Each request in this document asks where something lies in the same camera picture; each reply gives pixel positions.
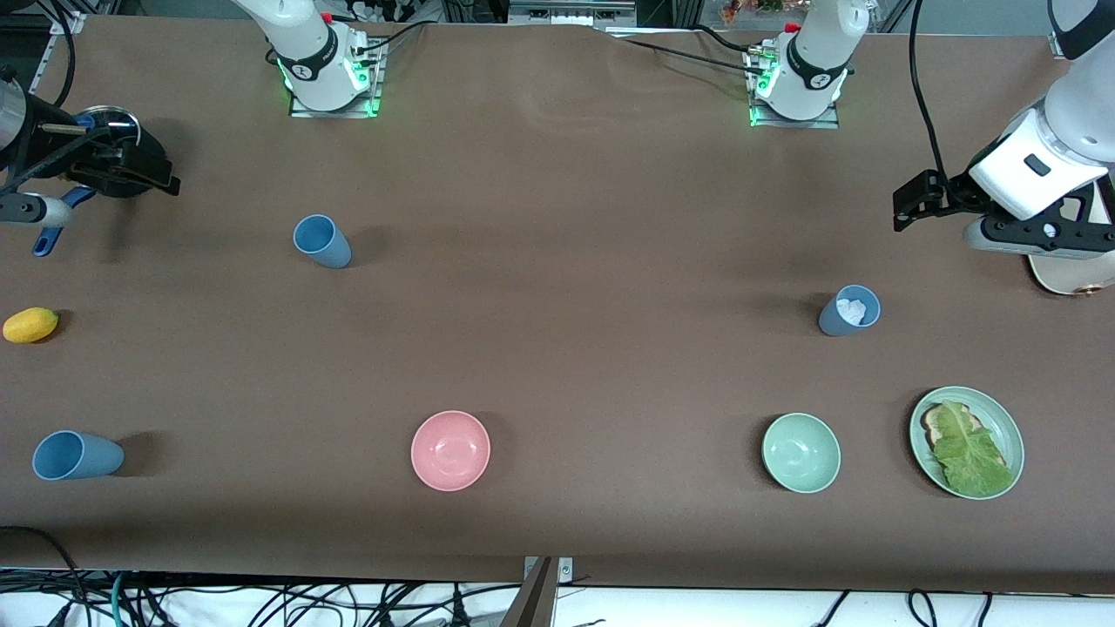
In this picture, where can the pink bowl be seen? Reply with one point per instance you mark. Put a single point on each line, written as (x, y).
(450, 451)

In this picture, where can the aluminium frame extrusion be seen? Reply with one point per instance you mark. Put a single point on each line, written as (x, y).
(1057, 48)
(54, 54)

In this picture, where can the glass lid blue knob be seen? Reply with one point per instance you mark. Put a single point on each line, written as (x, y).
(118, 122)

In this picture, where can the green lettuce leaf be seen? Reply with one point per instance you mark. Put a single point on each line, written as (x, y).
(971, 457)

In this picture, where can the blue plastic cup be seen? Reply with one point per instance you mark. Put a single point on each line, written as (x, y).
(96, 457)
(329, 251)
(834, 324)

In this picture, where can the mint green plate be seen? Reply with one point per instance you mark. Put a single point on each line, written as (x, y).
(1010, 435)

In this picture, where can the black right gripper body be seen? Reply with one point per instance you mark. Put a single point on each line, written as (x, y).
(33, 133)

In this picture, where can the white power strip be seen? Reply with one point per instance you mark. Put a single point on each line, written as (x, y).
(392, 9)

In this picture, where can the grey metal box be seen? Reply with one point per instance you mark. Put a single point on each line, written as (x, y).
(571, 10)

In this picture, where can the white paper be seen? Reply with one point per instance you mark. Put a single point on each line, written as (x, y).
(851, 311)

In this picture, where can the yellow lemon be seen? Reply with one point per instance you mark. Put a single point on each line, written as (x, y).
(30, 325)

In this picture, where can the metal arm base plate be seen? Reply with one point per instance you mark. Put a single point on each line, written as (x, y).
(832, 122)
(376, 87)

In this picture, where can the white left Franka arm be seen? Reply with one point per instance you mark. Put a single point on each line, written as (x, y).
(819, 52)

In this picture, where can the cream toaster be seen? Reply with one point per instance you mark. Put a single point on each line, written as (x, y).
(1071, 274)

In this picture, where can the grey metal bar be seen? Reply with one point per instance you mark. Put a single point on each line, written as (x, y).
(533, 605)

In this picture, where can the metal table clamp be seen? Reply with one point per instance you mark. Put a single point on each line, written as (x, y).
(566, 570)

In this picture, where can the toast bread slice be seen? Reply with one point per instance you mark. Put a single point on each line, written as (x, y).
(932, 425)

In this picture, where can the mint green bowl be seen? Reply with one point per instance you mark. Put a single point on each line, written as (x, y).
(801, 453)

